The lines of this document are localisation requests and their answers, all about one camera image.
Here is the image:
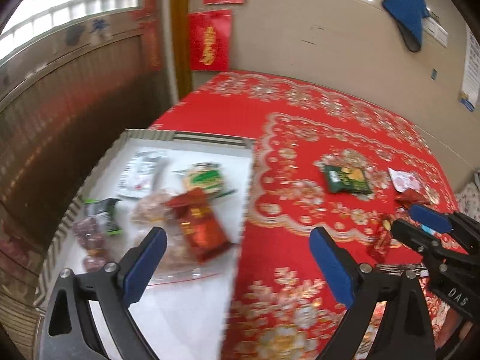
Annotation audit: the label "orange red candy wrapper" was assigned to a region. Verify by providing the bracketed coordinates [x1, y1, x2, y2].
[394, 189, 431, 209]

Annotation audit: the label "small red candy bar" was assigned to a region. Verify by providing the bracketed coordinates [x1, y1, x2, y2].
[367, 214, 393, 263]

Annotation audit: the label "white strawberry snack packet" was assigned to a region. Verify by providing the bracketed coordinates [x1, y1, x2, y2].
[387, 167, 422, 194]

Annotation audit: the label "clear bag red dates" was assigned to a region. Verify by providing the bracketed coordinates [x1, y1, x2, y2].
[72, 216, 110, 273]

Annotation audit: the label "clear bag brown snacks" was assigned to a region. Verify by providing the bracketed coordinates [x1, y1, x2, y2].
[129, 189, 221, 286]

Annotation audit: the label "black green snack packet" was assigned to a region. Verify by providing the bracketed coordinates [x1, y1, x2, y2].
[84, 197, 122, 236]

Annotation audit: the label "red gold snack packet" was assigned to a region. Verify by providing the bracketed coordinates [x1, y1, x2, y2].
[165, 188, 233, 263]

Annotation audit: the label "white silver snack packet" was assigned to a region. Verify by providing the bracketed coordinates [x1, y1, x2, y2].
[115, 150, 168, 199]

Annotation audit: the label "green cow biscuit packet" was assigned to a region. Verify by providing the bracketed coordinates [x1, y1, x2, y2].
[174, 162, 237, 199]

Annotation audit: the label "dark green snack packet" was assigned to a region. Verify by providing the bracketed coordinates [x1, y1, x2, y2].
[323, 165, 372, 194]

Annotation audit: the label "red floral tablecloth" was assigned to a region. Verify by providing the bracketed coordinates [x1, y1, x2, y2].
[153, 72, 457, 359]

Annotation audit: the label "striped cardboard box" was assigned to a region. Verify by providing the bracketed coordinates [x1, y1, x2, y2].
[37, 129, 255, 359]

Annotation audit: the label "lower red paper decoration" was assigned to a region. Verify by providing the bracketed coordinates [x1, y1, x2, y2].
[188, 10, 233, 72]

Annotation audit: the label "wall calendar poster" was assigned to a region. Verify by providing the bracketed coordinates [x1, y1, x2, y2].
[459, 24, 480, 112]

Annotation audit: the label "blue cloth on wall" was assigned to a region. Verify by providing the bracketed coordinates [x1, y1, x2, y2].
[382, 0, 430, 53]

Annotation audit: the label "wooden door frame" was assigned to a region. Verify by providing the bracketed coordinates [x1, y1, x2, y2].
[170, 0, 193, 100]

